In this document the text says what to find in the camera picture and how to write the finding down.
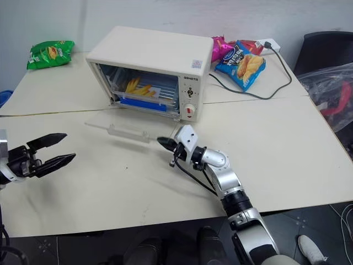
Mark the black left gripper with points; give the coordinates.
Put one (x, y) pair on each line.
(20, 161)

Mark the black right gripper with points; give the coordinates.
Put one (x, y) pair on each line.
(179, 153)

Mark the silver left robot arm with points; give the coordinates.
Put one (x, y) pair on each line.
(9, 176)

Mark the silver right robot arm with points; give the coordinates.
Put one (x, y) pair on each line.
(229, 179)

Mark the white red oven timer knob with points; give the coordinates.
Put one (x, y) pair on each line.
(189, 110)

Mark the cream toaster oven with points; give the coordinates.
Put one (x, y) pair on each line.
(154, 47)

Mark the yellow french fries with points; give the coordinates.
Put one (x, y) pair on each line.
(138, 88)

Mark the blue plastic object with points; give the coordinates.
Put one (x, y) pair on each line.
(4, 98)

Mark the green chip bag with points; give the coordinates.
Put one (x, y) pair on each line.
(51, 55)

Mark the blue chip bag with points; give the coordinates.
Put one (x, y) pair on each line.
(242, 67)

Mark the magenta snack bag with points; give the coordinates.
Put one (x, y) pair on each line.
(219, 48)

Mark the dark rounded shape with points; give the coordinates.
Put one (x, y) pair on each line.
(211, 245)
(149, 252)

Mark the red snack bag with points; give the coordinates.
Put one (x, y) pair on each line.
(252, 47)

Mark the white power strip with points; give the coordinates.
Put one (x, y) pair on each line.
(274, 45)

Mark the clear plastic bag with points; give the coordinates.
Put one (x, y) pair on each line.
(325, 91)

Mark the white shoe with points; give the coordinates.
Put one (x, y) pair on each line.
(310, 248)

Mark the red item in plastic bag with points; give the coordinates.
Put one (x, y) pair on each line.
(342, 96)

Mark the black chair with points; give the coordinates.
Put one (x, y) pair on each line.
(322, 49)

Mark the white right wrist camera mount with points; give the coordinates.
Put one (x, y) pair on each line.
(189, 136)

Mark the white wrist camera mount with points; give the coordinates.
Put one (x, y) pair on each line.
(3, 143)
(189, 136)

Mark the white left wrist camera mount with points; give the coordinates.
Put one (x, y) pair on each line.
(3, 143)

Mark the small oven mode switch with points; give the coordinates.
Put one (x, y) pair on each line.
(189, 92)

